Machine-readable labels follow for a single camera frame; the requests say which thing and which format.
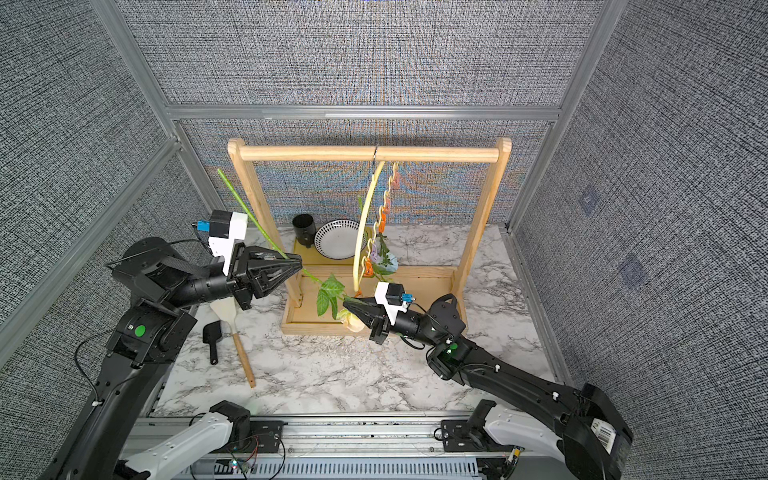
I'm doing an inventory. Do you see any wooden stick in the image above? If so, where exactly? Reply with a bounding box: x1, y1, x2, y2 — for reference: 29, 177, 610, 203
231, 332, 256, 388

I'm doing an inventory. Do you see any black mug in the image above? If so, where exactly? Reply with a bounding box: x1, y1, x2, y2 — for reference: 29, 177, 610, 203
292, 214, 317, 248

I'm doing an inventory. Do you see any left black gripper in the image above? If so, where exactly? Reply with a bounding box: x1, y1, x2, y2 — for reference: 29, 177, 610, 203
166, 245, 300, 314

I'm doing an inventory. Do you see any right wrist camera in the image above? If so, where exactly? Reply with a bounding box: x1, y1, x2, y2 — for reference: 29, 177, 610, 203
374, 282, 414, 326

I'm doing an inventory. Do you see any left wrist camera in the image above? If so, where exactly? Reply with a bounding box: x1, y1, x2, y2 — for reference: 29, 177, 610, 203
194, 210, 248, 274

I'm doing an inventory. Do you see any small black scoop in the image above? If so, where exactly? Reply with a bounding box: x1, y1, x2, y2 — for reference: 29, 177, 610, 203
202, 320, 223, 365

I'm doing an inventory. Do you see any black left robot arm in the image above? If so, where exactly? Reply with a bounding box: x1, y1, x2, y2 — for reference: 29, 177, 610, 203
41, 237, 302, 479

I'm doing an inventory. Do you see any wooden clothes rack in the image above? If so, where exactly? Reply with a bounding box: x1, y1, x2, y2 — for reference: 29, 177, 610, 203
227, 137, 512, 336

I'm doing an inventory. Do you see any purple clothespin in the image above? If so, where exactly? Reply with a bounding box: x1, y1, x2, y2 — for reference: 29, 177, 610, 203
369, 245, 381, 264

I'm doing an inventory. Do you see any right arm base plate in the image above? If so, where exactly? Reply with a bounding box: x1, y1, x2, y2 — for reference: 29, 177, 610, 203
438, 420, 512, 453

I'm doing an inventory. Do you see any peach rose with stem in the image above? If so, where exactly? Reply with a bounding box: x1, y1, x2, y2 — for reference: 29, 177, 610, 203
217, 168, 365, 333

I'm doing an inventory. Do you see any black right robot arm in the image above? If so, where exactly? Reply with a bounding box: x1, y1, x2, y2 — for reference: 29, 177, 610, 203
343, 294, 634, 479

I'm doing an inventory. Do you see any cream rose with stem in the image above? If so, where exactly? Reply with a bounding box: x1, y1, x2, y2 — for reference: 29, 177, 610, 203
359, 197, 399, 280

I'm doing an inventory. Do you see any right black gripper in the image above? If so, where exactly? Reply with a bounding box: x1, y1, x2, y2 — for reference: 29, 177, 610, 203
352, 295, 446, 355

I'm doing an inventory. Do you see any white patterned plate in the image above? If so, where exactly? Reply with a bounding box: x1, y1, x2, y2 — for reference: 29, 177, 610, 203
314, 219, 359, 260

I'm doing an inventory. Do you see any blue flower with stem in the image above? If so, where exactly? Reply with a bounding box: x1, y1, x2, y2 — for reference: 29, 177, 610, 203
372, 235, 399, 277

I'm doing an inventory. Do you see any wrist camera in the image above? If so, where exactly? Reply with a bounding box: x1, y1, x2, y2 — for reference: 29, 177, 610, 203
194, 210, 248, 274
374, 282, 414, 326

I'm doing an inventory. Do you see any pink clothespin top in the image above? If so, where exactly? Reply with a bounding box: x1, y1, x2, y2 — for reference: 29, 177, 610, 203
390, 171, 401, 189

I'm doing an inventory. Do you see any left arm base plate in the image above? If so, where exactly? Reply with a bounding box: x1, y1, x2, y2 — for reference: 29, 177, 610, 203
231, 420, 285, 455

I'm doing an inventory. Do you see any yellow tray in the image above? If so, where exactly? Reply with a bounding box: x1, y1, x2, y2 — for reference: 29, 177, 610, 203
292, 237, 354, 266

